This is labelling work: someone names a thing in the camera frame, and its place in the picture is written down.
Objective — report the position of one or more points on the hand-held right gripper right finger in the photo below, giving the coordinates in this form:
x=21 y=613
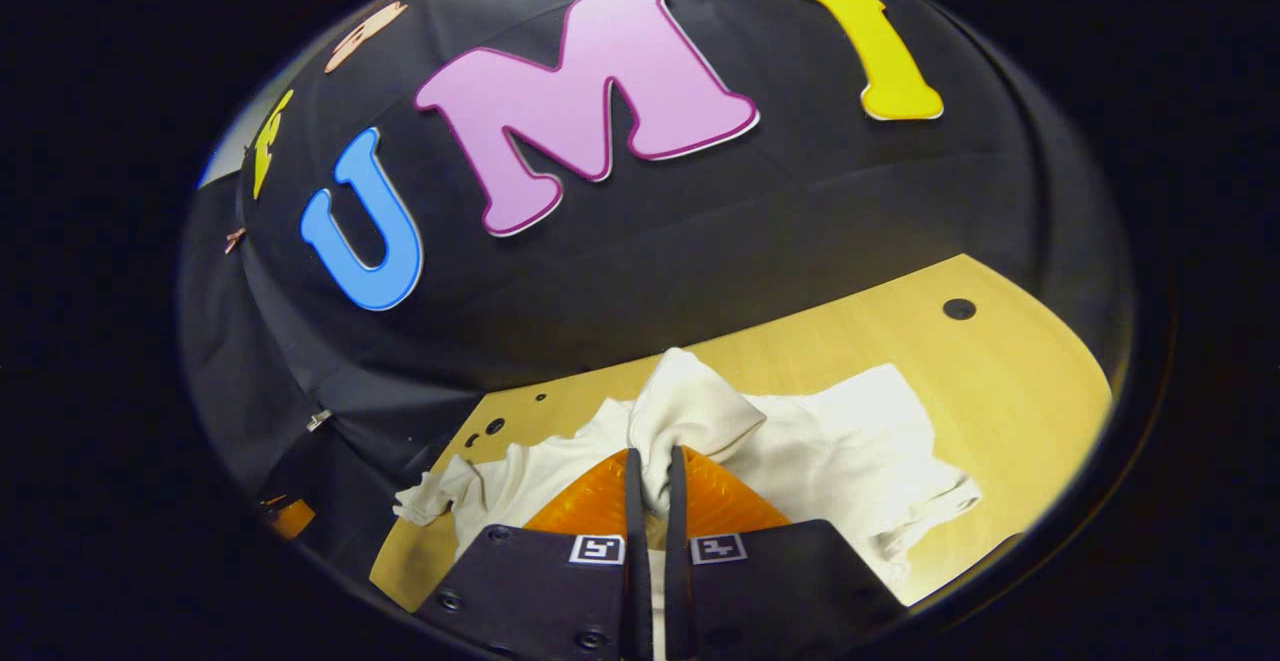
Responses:
x=676 y=591

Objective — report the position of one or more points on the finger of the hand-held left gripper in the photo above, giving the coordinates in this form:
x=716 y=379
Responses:
x=292 y=519

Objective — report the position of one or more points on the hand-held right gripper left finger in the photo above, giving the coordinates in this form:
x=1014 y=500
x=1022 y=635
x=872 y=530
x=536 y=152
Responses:
x=637 y=581

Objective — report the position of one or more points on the white garment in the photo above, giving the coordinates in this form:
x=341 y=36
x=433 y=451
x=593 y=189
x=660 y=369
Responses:
x=830 y=441

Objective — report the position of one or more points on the white spring clip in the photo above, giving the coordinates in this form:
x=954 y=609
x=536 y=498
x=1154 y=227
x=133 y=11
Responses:
x=318 y=420

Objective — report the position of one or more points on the copper spring clip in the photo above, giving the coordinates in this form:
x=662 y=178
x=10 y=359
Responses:
x=235 y=240

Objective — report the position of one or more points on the black backdrop cloth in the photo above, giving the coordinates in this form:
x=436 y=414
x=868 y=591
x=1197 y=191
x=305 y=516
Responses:
x=700 y=241

